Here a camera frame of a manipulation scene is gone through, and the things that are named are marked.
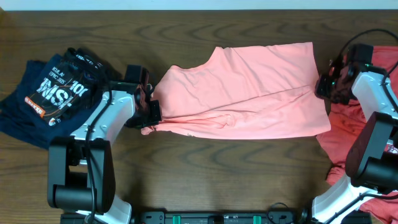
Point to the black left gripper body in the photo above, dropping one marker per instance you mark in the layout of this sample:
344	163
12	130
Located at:
152	115

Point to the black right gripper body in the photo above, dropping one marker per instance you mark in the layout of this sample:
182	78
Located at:
332	89

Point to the red printed t-shirt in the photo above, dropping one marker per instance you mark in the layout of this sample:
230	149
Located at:
347	121

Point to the light pink t-shirt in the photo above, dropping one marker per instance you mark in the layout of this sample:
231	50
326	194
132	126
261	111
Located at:
256	92

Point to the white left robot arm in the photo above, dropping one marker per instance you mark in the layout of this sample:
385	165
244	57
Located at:
81	178

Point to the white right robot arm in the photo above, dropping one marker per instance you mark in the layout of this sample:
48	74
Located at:
370	171

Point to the black printed folded shirt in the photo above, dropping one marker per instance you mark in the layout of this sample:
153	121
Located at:
67	82

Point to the navy blue folded shirt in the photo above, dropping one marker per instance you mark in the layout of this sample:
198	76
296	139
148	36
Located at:
20	121

